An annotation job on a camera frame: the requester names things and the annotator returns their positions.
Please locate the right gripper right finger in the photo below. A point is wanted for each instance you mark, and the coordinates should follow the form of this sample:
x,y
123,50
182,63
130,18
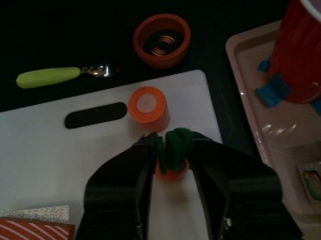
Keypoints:
x,y
238,193

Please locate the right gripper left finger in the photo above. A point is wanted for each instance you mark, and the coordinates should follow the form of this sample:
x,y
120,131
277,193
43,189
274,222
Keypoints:
x,y
116,193

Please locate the orange carrot with green top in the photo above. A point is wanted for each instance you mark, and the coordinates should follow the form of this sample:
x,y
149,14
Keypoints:
x,y
175,150

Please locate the orange toy carrot bottom piece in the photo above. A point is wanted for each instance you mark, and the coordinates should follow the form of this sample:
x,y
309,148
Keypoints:
x,y
147,104

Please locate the white toy block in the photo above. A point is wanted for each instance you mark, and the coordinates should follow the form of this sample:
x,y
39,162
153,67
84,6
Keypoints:
x,y
312,184

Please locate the white cutting board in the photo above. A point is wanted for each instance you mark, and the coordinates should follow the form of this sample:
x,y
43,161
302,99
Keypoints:
x,y
50,156

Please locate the pink plastic tray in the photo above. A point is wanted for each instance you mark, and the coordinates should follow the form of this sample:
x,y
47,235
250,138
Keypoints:
x,y
258,131

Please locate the red striped salmon sushi toy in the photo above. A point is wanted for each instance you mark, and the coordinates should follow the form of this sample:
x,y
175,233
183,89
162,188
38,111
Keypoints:
x,y
34,229

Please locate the blue cup holder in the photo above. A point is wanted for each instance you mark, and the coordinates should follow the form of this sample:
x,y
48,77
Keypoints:
x,y
272,92

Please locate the small orange round pot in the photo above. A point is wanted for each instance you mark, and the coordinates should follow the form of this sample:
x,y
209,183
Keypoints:
x,y
161,59

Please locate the red plastic cup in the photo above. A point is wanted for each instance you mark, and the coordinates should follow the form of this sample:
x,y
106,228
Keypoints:
x,y
298,56

